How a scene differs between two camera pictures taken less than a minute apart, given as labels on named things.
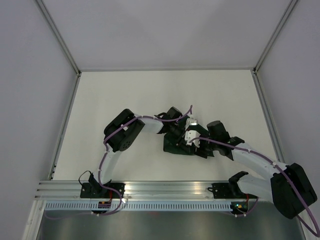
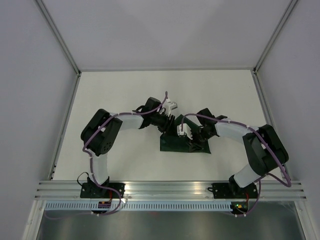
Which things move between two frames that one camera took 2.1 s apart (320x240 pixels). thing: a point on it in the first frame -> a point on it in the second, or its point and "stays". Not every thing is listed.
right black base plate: [223, 191] stays
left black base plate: [96, 191] stays
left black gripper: [181, 142] -> [169, 128]
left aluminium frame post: [62, 44] stays
